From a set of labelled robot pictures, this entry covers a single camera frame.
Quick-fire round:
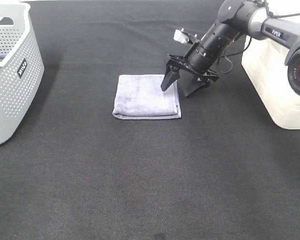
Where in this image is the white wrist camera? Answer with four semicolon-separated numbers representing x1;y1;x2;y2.
173;28;198;45

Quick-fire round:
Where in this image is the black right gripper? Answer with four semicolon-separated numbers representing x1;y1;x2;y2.
160;41;220;97

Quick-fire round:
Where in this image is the white storage box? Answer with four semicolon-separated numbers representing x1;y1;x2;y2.
241;36;300;130

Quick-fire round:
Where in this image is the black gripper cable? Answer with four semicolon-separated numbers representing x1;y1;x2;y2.
216;34;253;75

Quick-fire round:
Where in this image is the lavender grey towel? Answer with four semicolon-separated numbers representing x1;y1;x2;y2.
112;74;182;120

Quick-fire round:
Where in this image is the grey perforated plastic basket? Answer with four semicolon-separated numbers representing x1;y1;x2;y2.
0;0;45;145

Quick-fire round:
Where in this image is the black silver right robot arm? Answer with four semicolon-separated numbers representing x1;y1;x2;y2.
160;0;300;97

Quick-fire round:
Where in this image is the black table cloth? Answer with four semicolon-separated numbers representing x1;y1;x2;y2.
0;0;300;240

